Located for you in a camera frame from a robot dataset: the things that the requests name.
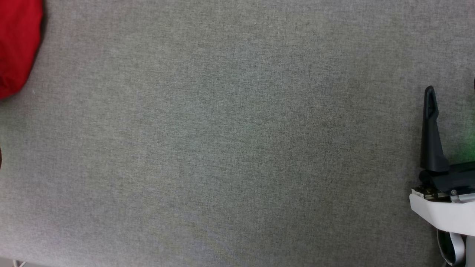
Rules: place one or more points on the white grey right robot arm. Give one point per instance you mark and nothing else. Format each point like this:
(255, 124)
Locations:
(458, 248)

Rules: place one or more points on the red basketball jersey white sleeves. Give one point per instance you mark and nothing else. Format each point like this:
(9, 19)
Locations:
(16, 40)

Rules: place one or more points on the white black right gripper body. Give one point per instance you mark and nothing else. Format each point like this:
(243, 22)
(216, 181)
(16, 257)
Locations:
(445, 211)

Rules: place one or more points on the grey fabric sofa cushion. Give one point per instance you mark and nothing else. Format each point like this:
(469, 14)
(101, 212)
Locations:
(230, 141)

